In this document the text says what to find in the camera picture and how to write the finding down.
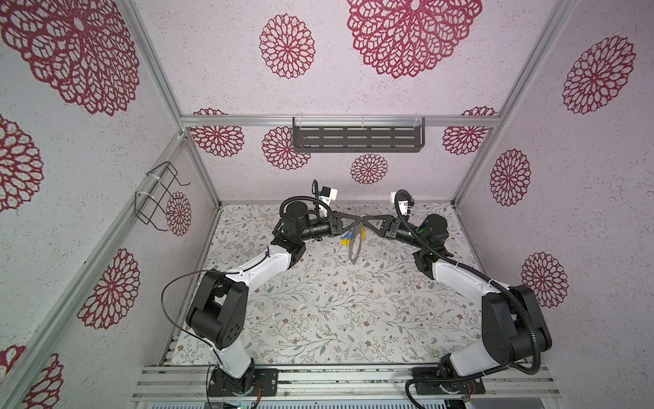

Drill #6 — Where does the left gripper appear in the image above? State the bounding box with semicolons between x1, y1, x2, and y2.
300;211;362;243

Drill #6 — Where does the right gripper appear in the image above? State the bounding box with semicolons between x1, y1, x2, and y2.
363;219;427;256

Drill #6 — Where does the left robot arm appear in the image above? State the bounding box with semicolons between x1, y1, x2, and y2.
186;196;362;395

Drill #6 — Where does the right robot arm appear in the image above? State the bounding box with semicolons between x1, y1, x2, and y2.
362;214;552;382

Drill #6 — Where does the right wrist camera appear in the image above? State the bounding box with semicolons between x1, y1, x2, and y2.
390;192;415;219

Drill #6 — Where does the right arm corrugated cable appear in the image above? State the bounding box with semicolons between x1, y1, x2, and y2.
392;189;543;409

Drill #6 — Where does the grey slotted wall shelf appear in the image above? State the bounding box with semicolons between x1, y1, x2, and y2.
291;118;426;153

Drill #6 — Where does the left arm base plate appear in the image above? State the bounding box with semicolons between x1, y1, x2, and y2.
208;367;279;397

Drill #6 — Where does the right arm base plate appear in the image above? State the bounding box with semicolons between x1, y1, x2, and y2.
412;367;486;395

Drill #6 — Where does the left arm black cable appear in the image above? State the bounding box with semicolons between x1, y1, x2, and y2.
160;269;228;409

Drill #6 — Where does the black wire wall basket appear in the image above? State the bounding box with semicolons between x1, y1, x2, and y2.
133;161;192;236

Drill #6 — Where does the aluminium front rail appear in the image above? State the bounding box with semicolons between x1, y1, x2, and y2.
129;364;562;403

